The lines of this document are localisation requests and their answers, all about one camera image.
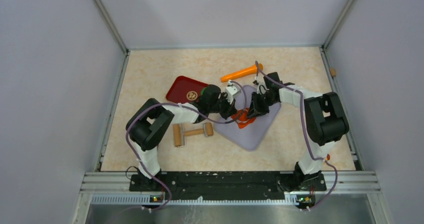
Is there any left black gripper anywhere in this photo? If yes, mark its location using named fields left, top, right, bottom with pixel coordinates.
left=208, top=94, right=237, bottom=122

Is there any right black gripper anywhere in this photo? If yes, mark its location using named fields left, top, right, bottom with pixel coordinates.
left=246, top=92, right=278, bottom=119

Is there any orange-red dough lump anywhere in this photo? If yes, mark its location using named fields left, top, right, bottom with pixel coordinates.
left=231, top=108, right=256, bottom=129

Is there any wooden double-ended dough roller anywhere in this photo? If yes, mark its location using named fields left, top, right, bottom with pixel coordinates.
left=172, top=123, right=214, bottom=148

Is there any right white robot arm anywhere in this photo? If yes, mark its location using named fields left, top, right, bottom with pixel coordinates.
left=247, top=72, right=350, bottom=190

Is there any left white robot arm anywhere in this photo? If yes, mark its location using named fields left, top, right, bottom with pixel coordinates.
left=125, top=81, right=245, bottom=191

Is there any dark red lacquer tray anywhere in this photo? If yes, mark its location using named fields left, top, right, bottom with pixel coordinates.
left=165, top=76, right=208, bottom=103

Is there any orange plastic rolling pin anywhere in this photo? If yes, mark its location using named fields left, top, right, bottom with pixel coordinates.
left=220, top=65, right=258, bottom=83

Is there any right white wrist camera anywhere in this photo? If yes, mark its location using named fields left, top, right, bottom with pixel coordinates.
left=253, top=78, right=267, bottom=95

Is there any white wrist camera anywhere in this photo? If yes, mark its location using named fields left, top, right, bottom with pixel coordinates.
left=224, top=85, right=240, bottom=104
left=253, top=78, right=267, bottom=95

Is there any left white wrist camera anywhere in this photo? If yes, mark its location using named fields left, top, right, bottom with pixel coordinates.
left=224, top=85, right=240, bottom=104

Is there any small tan wall knob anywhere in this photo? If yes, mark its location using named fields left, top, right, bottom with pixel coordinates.
left=329, top=68, right=337, bottom=78

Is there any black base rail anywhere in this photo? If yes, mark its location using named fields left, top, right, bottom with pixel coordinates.
left=129, top=171, right=327, bottom=201

